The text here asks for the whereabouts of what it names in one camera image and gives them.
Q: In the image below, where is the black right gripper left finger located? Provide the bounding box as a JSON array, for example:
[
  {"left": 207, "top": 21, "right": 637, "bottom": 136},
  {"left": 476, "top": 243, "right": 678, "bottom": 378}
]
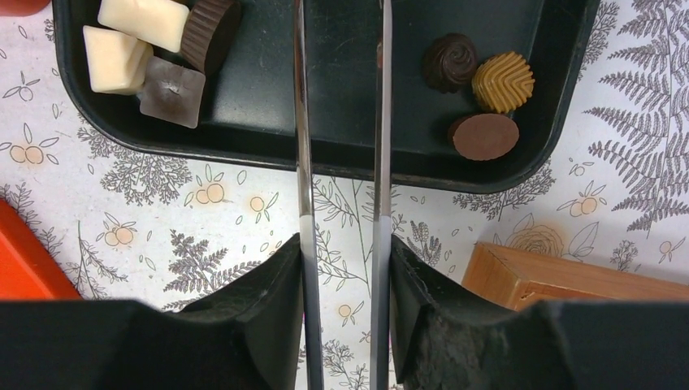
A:
[{"left": 161, "top": 235, "right": 304, "bottom": 389}]

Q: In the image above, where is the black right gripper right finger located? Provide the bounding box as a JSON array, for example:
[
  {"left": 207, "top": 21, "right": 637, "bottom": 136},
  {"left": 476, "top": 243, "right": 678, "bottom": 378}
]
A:
[{"left": 390, "top": 236, "right": 571, "bottom": 389}]

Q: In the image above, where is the metal tongs white handle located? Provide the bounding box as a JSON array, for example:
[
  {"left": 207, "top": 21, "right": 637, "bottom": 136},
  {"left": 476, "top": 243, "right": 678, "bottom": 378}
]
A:
[{"left": 293, "top": 1, "right": 393, "bottom": 389}]

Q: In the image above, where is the black chocolate tray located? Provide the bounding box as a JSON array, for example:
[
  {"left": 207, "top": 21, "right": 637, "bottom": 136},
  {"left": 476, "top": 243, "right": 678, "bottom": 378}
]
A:
[{"left": 53, "top": 1, "right": 599, "bottom": 193}]

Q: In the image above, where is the milk chocolate oval disc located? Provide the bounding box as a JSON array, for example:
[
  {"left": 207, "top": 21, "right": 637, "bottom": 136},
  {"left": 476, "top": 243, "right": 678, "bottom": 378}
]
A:
[{"left": 448, "top": 113, "right": 520, "bottom": 161}]

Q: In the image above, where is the dark square chocolate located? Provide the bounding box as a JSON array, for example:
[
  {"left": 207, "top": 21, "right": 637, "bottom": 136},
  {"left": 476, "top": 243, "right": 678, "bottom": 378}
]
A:
[{"left": 139, "top": 56, "right": 206, "bottom": 128}]

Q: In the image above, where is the caramel round chocolate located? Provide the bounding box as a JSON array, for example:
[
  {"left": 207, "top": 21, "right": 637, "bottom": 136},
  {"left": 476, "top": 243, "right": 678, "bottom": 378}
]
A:
[{"left": 471, "top": 51, "right": 535, "bottom": 114}]

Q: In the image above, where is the dark swirl chocolate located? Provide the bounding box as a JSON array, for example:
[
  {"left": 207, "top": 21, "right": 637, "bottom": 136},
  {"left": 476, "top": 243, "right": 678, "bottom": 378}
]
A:
[{"left": 422, "top": 32, "right": 479, "bottom": 93}]

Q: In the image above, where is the dark ridged chocolate cup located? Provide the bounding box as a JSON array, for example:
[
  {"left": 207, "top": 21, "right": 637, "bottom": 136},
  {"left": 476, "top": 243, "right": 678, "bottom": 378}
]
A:
[{"left": 180, "top": 0, "right": 242, "bottom": 76}]

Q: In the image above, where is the white chocolate bar lower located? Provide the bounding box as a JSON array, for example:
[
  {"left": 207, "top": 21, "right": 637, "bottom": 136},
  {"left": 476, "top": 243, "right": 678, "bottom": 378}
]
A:
[{"left": 82, "top": 26, "right": 154, "bottom": 95}]

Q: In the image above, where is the white chocolate bar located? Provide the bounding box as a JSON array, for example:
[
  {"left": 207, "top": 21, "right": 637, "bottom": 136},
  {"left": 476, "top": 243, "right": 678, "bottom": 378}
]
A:
[
  {"left": 97, "top": 0, "right": 190, "bottom": 53},
  {"left": 82, "top": 26, "right": 154, "bottom": 95}
]

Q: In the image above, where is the white chocolate bar upper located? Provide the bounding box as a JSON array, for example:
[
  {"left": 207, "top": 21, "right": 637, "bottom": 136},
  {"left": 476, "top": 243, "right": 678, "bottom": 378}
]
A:
[{"left": 97, "top": 0, "right": 190, "bottom": 53}]

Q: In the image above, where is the orange chocolate box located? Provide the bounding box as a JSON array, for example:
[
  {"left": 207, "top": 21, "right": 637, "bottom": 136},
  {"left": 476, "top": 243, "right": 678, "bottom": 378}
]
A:
[{"left": 0, "top": 0, "right": 50, "bottom": 17}]

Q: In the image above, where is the orange compartment organizer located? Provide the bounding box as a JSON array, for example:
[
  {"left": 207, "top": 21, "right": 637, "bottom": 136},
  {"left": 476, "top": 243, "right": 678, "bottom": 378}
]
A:
[{"left": 461, "top": 242, "right": 688, "bottom": 310}]

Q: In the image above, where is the orange box lid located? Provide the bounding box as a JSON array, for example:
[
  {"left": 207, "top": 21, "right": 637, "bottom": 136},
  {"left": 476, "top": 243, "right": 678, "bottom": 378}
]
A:
[{"left": 1, "top": 201, "right": 81, "bottom": 301}]

